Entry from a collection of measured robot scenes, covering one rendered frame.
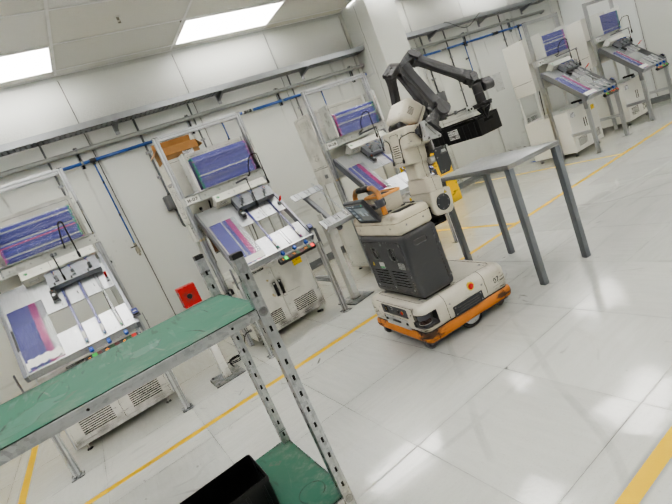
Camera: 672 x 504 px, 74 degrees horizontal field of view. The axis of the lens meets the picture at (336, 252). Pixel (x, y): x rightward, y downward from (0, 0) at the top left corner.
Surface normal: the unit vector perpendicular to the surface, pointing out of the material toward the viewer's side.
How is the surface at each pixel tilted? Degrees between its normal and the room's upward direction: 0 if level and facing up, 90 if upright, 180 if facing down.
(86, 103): 90
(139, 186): 90
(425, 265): 90
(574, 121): 90
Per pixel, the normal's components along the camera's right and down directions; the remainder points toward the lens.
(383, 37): 0.50, -0.02
